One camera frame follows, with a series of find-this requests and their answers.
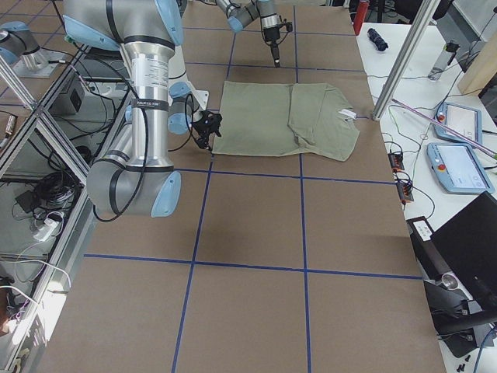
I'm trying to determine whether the white paper clothing tag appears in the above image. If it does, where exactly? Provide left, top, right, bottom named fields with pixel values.
left=339, top=109, right=356, bottom=119

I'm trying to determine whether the white pedestal base plate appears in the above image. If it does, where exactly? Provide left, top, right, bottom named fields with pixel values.
left=192, top=89, right=210, bottom=112

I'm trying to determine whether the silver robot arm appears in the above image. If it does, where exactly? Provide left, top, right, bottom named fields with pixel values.
left=64, top=1, right=222, bottom=219
left=214, top=0, right=293, bottom=68

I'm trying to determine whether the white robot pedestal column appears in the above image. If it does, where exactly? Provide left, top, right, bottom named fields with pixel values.
left=166, top=0, right=188, bottom=85

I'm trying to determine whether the black laptop computer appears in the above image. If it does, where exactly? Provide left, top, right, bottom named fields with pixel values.
left=407, top=192, right=496, bottom=357

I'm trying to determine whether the far teach pendant tablet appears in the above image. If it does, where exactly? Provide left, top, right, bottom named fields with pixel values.
left=436, top=103, right=482, bottom=144

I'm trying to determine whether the white power strip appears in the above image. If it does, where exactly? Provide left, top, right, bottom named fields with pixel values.
left=33, top=218, right=62, bottom=242

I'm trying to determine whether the red fire extinguisher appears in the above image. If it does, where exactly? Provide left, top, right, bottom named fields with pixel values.
left=353, top=0, right=370, bottom=24

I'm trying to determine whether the clear water bottle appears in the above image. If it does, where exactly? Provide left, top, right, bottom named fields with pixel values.
left=427, top=40, right=460, bottom=81

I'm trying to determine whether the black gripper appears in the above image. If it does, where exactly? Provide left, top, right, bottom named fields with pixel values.
left=193, top=110, right=222, bottom=151
left=260, top=16, right=293, bottom=68

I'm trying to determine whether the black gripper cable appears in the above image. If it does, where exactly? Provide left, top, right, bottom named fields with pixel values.
left=92, top=91, right=203, bottom=223

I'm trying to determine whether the orange black electronics module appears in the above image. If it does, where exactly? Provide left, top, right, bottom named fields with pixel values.
left=388, top=152, right=405, bottom=173

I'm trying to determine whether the near teach pendant tablet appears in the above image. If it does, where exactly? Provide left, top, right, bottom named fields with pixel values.
left=426, top=143, right=495, bottom=194

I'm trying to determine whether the black folded umbrella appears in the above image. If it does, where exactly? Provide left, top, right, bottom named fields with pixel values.
left=367, top=28, right=388, bottom=52

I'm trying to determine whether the teach pendant tablet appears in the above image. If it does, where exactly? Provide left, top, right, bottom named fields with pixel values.
left=426, top=143, right=495, bottom=194
left=436, top=103, right=482, bottom=144

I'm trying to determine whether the sage green long-sleeve shirt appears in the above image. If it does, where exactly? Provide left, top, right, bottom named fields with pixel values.
left=213, top=81, right=360, bottom=162

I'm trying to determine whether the aluminium frame post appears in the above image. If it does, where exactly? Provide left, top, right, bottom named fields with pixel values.
left=372, top=0, right=440, bottom=121

